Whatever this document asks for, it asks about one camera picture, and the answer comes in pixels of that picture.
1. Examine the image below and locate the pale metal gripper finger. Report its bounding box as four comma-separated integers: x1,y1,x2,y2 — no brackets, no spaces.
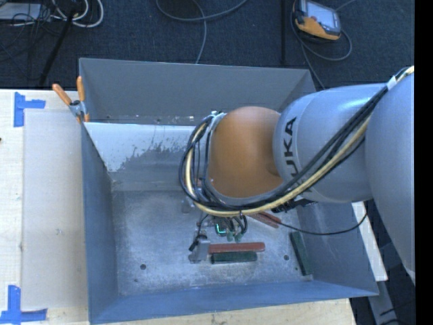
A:
181,196,197,215
187,239,211,264

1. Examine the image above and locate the red-brown flat block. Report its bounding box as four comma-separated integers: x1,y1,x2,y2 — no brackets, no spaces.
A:
248,211,282,230
208,242,266,255

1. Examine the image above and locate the dark green flat block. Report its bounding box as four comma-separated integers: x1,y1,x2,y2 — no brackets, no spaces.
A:
289,231,313,277
210,251,258,265

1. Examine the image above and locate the grey metal bin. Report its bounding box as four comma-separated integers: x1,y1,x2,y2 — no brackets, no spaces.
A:
78,58,380,325

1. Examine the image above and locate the pale wood board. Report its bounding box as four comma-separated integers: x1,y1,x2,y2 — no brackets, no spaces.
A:
20,108,389,313

